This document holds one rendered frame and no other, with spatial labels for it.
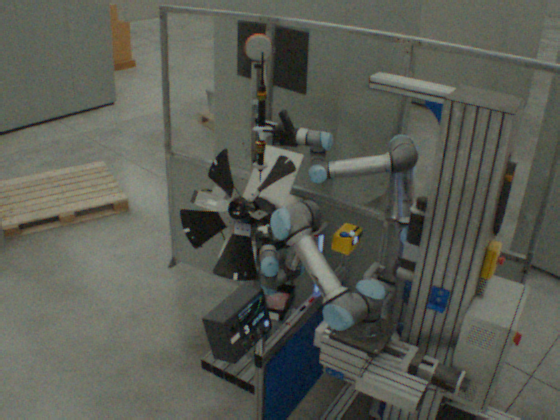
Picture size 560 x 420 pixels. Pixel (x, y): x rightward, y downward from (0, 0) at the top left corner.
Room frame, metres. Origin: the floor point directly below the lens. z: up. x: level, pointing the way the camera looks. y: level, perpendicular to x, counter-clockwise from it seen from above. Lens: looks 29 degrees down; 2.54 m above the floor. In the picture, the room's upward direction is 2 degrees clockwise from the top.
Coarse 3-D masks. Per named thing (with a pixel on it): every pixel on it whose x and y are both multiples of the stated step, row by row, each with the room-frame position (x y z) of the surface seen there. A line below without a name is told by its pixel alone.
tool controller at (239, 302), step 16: (240, 288) 1.74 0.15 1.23; (256, 288) 1.72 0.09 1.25; (224, 304) 1.63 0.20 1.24; (240, 304) 1.62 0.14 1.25; (256, 304) 1.66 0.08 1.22; (208, 320) 1.54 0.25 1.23; (224, 320) 1.52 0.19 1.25; (240, 320) 1.57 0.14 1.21; (256, 320) 1.64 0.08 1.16; (208, 336) 1.54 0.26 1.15; (224, 336) 1.50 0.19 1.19; (240, 336) 1.54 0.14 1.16; (256, 336) 1.61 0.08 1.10; (224, 352) 1.50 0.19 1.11; (240, 352) 1.52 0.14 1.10
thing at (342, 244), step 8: (344, 224) 2.56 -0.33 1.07; (336, 232) 2.47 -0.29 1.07; (360, 232) 2.51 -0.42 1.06; (336, 240) 2.43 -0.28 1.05; (344, 240) 2.41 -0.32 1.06; (352, 240) 2.42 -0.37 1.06; (360, 240) 2.52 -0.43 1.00; (336, 248) 2.43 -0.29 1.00; (344, 248) 2.41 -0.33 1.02; (352, 248) 2.43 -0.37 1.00
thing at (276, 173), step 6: (282, 156) 2.64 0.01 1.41; (276, 162) 2.64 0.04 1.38; (282, 162) 2.59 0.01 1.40; (288, 162) 2.55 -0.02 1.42; (276, 168) 2.58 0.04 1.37; (282, 168) 2.53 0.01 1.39; (288, 168) 2.51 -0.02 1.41; (294, 168) 2.48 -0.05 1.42; (270, 174) 2.57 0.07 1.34; (276, 174) 2.52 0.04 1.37; (282, 174) 2.49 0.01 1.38; (288, 174) 2.47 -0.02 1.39; (264, 180) 2.57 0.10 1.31; (270, 180) 2.50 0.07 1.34; (276, 180) 2.47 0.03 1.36; (264, 186) 2.48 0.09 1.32
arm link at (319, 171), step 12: (372, 156) 2.19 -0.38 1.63; (384, 156) 2.18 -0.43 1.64; (396, 156) 2.15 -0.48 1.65; (408, 156) 2.16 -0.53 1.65; (312, 168) 2.16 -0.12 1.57; (324, 168) 2.16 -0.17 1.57; (336, 168) 2.16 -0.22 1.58; (348, 168) 2.15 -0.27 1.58; (360, 168) 2.15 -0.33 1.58; (372, 168) 2.15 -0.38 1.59; (384, 168) 2.15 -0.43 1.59; (396, 168) 2.13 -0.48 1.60; (408, 168) 2.16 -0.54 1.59; (312, 180) 2.14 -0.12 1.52; (324, 180) 2.14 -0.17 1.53
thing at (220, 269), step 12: (228, 240) 2.33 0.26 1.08; (240, 240) 2.35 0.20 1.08; (228, 252) 2.29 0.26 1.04; (240, 252) 2.31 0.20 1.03; (252, 252) 2.33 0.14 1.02; (216, 264) 2.25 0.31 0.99; (228, 264) 2.26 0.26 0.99; (240, 264) 2.27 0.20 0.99; (252, 264) 2.29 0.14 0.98; (228, 276) 2.22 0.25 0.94; (240, 276) 2.23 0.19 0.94; (252, 276) 2.24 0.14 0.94
